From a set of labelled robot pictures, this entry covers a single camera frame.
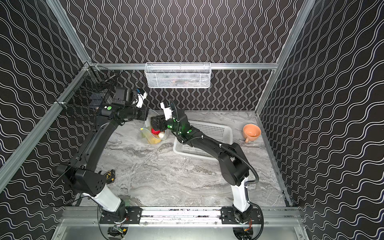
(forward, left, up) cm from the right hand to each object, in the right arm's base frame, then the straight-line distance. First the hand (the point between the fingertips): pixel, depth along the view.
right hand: (154, 118), depth 81 cm
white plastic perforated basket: (+8, -39, -24) cm, 47 cm away
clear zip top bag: (-1, +5, -16) cm, 16 cm away
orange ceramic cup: (+11, -61, -27) cm, 68 cm away
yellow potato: (-1, +4, -20) cm, 21 cm away
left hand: (+1, +1, +4) cm, 5 cm away
